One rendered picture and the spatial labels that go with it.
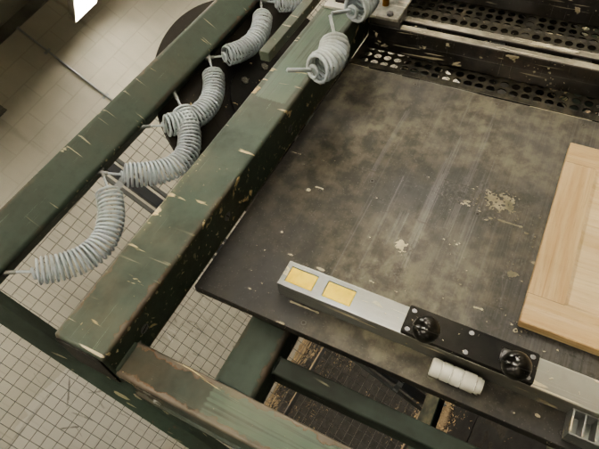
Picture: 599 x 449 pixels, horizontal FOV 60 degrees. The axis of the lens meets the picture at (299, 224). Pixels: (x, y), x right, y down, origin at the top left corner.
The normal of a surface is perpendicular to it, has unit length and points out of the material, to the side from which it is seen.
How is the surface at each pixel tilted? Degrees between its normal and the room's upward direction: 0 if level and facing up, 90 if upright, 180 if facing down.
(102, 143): 90
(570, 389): 55
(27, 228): 90
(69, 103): 90
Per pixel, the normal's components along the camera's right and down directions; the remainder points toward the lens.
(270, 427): -0.07, -0.59
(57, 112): 0.36, -0.16
